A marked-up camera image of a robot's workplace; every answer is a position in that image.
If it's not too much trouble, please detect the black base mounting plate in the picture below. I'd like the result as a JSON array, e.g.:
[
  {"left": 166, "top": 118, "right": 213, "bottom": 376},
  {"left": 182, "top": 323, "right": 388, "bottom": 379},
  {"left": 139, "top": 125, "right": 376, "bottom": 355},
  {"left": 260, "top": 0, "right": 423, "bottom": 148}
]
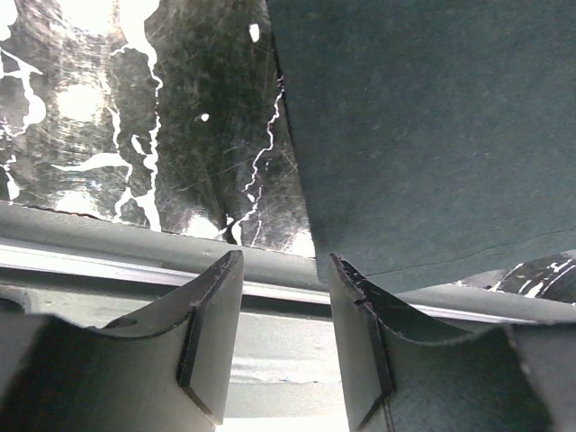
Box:
[{"left": 0, "top": 202, "right": 576, "bottom": 406}]

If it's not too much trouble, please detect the black t shirt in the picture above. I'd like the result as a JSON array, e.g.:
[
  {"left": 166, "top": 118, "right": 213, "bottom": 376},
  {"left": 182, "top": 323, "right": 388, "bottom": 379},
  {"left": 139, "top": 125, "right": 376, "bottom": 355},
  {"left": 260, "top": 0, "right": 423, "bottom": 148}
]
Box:
[{"left": 268, "top": 1, "right": 575, "bottom": 293}]

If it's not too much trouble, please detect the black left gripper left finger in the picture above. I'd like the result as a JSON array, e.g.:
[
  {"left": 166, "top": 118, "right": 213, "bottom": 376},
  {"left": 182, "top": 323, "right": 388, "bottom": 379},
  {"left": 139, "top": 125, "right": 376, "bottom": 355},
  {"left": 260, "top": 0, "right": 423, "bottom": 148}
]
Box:
[{"left": 1, "top": 250, "right": 244, "bottom": 431}]

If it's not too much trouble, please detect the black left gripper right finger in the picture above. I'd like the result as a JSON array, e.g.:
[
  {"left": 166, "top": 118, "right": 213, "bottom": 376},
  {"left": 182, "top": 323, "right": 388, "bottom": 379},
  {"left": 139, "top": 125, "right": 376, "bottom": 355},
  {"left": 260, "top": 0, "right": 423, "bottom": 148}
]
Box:
[{"left": 328, "top": 255, "right": 552, "bottom": 431}]

